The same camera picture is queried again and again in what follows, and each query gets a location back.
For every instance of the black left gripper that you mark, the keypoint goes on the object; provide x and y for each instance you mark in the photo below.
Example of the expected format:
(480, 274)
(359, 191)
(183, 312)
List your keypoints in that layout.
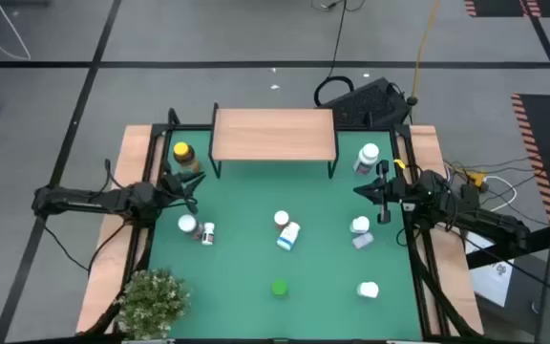
(172, 191)

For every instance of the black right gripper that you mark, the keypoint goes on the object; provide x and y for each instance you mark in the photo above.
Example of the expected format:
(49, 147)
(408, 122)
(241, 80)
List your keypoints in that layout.
(401, 193)

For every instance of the large clear gummies bottle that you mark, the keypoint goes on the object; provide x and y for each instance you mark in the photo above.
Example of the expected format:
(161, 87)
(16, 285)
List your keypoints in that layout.
(187, 223)

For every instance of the medium white medicine bottle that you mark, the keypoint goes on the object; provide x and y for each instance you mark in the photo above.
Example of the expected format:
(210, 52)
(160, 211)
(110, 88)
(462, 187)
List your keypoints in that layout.
(360, 224)

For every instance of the large white medicine bottle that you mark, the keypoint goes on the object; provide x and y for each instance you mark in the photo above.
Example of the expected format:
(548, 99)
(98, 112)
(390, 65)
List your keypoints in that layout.
(368, 155)

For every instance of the fish oil bottle yellow cap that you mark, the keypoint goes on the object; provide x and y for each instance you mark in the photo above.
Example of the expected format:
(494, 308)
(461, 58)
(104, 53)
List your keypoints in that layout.
(184, 153)

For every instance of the small white grey bottle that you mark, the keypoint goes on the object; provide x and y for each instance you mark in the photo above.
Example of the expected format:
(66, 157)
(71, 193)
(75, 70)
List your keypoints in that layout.
(363, 241)

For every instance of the white bottle blue label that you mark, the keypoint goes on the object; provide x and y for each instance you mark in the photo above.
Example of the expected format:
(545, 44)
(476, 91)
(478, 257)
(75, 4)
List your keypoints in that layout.
(288, 236)

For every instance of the plain white medicine bottle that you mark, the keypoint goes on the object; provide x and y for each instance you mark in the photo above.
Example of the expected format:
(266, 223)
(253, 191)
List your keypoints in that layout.
(367, 289)

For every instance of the green cap medicine bottle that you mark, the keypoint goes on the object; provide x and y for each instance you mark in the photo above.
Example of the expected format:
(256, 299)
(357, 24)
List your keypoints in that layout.
(279, 287)

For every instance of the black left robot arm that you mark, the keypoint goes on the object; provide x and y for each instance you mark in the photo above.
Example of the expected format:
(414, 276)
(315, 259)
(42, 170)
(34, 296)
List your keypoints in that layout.
(89, 198)

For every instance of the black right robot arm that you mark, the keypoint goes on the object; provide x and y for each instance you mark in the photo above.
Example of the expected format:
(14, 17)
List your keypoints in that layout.
(485, 217)

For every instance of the wooden shelf black metal legs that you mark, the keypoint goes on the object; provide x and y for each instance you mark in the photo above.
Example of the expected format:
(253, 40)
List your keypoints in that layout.
(275, 134)

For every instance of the yellow tag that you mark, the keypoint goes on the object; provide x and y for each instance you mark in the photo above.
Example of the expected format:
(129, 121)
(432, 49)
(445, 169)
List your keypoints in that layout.
(400, 164)

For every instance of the black perforated computer case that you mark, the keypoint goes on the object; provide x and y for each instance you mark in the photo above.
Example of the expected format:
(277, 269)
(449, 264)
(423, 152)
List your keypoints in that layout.
(370, 102)

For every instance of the green table mat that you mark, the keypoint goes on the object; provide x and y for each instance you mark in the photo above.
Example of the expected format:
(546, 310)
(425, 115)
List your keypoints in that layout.
(256, 267)

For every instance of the yellow power plug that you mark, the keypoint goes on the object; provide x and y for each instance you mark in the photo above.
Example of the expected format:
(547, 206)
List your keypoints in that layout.
(477, 179)

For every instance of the bushy artificial potted plant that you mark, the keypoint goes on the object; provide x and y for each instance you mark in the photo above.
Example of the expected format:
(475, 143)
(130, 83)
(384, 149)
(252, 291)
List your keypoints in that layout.
(151, 303)

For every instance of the white paper sheet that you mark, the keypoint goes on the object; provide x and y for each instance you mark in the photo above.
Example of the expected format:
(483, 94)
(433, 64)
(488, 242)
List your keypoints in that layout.
(492, 282)

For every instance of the black aluminium table frame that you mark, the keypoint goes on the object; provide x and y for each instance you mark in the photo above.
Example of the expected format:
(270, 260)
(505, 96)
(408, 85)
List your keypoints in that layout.
(189, 127)

